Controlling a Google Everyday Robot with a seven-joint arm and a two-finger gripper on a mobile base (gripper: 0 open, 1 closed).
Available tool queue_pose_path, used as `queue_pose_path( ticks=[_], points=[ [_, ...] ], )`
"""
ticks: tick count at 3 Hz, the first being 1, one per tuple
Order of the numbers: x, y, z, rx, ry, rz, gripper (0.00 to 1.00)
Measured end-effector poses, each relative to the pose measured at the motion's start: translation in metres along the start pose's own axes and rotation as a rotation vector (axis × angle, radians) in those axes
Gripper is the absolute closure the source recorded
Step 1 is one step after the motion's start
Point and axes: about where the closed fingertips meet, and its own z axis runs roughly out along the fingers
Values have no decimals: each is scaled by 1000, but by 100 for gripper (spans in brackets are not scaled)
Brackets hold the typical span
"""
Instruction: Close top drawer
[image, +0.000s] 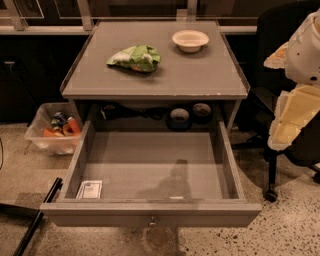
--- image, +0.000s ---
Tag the black metal stand leg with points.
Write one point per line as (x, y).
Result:
(35, 214)

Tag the green chip bag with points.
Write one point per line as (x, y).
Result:
(141, 58)

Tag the black office chair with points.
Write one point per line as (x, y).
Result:
(256, 113)

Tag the grey top drawer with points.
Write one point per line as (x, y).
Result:
(153, 177)

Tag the black tape roll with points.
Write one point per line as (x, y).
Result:
(201, 113)

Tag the grey drawer cabinet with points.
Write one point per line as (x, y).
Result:
(211, 73)

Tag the blue tape roll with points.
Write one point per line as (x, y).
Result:
(178, 119)

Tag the clear plastic bin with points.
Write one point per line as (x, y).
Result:
(42, 119)

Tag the orange item in bin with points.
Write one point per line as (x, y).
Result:
(71, 126)

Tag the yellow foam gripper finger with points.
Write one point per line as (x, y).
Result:
(294, 110)

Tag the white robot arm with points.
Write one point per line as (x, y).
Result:
(299, 57)

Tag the white card in drawer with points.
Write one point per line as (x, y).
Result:
(90, 189)

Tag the round floor cover plate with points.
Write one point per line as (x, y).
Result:
(160, 239)

